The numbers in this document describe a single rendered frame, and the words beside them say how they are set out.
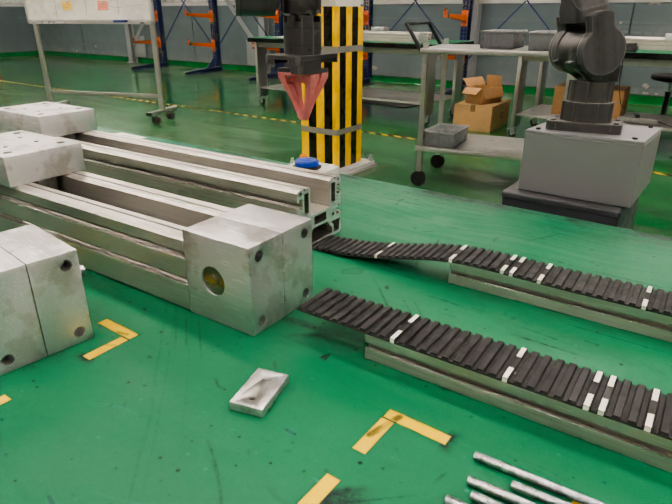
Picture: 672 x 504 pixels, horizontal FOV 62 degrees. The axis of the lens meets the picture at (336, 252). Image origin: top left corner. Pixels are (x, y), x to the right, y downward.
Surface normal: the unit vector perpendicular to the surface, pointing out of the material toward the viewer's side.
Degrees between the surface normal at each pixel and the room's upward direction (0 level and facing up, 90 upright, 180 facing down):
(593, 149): 90
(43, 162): 90
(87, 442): 0
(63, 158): 90
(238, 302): 90
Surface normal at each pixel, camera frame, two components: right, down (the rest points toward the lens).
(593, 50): 0.19, 0.36
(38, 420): 0.00, -0.92
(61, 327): 0.74, 0.27
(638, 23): -0.59, 0.32
